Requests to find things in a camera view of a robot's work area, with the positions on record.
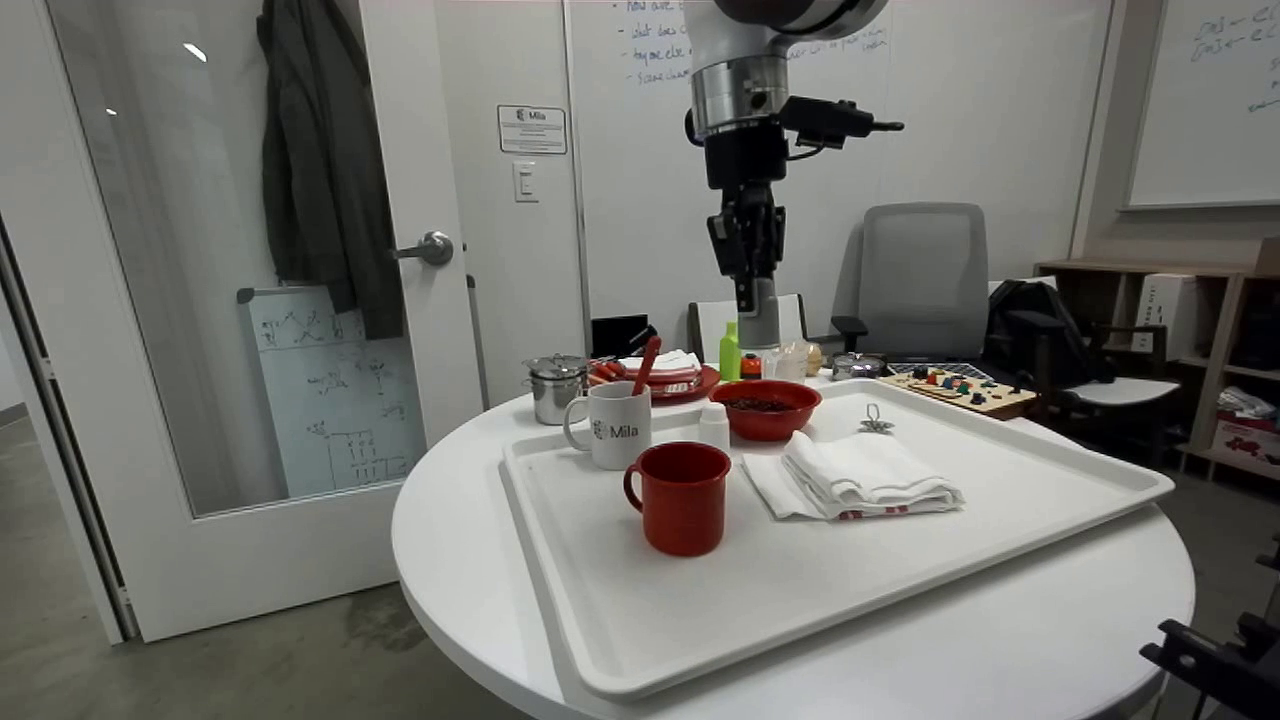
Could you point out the black stand mount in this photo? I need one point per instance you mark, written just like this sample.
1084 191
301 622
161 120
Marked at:
1222 662

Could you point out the white plastic tray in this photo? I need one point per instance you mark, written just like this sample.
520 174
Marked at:
803 587

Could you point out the black chair with white seat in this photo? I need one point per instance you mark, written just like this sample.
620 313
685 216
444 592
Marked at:
1122 389

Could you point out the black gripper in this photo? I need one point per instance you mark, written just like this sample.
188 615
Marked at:
747 156

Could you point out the white door with glass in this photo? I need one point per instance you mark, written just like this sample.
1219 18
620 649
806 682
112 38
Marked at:
426 375

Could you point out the red enamel cup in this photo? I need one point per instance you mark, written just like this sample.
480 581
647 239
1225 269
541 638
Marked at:
683 505

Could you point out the clear plastic container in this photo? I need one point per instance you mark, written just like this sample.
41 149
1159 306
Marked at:
792 360

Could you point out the white mug with logo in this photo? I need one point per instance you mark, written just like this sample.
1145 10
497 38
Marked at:
616 431

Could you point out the black box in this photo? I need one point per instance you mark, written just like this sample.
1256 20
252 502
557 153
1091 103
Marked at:
616 332

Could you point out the red spoon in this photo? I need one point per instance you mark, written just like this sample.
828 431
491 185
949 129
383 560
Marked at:
647 360

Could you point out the small orange object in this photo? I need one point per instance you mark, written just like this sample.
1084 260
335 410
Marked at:
749 366

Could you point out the grey office chair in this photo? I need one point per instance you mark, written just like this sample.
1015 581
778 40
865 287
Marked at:
923 281

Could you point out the green squeeze bottle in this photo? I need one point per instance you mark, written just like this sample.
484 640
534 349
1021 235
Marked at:
728 352

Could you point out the wooden board with coloured pieces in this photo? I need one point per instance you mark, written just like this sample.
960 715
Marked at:
960 389

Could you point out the metal cup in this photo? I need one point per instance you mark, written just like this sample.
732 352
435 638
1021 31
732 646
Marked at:
557 389

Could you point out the white wall sign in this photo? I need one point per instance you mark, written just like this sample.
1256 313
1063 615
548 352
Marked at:
531 129

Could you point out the red plate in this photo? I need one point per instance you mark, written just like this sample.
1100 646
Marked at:
683 387

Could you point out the dark hanging jacket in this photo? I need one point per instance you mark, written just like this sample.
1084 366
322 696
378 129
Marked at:
322 160

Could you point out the framed wall whiteboard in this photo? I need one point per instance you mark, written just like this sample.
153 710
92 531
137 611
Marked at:
1201 120

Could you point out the small metal clip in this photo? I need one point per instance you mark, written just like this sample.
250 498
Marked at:
872 419

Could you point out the folded white towel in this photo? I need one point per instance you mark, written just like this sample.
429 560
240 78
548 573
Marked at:
865 473

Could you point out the small leaning whiteboard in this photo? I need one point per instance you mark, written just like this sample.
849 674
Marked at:
335 401

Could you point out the black bag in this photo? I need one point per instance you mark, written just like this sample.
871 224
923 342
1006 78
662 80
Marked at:
1034 327

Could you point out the white light switch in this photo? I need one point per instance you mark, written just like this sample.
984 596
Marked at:
527 180

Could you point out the red bowl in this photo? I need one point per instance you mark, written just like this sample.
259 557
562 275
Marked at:
765 406

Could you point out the wooden shelf unit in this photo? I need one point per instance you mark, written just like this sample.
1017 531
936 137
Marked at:
1222 323

